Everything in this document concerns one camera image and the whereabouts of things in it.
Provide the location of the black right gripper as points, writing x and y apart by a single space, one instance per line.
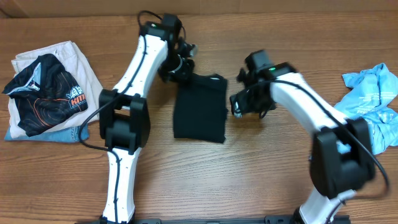
239 106

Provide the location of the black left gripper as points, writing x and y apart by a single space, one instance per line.
183 77

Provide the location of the black t-shirt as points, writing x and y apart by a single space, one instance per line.
200 109

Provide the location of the light blue t-shirt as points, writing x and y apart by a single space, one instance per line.
371 92

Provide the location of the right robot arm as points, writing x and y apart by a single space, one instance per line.
341 156

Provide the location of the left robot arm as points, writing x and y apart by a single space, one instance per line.
124 121

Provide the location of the beige folded garment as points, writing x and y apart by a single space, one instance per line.
75 63

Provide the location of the grey blue folded cloth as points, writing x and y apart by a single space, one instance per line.
69 135

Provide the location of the black orange printed jersey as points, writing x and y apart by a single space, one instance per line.
45 95

